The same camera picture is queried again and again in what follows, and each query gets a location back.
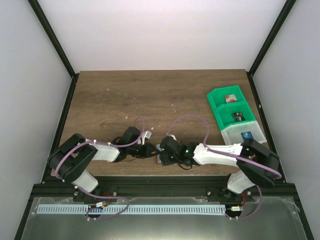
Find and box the blue card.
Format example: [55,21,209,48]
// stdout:
[241,131,254,140]

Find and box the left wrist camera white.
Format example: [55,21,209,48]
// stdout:
[138,127,154,145]

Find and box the green bin middle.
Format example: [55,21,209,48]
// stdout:
[213,101,256,130]

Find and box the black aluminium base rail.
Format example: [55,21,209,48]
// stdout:
[31,174,297,201]

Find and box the black card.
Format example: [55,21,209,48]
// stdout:
[231,112,246,122]

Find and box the left black frame post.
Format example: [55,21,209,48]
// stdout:
[27,0,77,78]

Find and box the green bin far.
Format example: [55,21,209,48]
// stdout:
[207,85,247,109]

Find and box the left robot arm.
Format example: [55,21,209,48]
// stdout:
[47,126,160,200]

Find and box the black frame post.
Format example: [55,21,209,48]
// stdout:
[246,0,297,76]
[27,0,77,78]

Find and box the red white card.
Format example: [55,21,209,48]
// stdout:
[225,94,238,104]

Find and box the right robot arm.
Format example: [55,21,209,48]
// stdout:
[157,134,282,201]

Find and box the white slotted cable duct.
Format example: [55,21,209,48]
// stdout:
[36,204,226,216]

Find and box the green bin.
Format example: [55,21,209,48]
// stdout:
[213,101,256,130]
[207,85,247,109]

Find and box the white bin near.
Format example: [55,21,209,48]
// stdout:
[221,120,267,145]

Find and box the right black frame post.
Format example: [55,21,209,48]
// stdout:
[246,0,297,76]

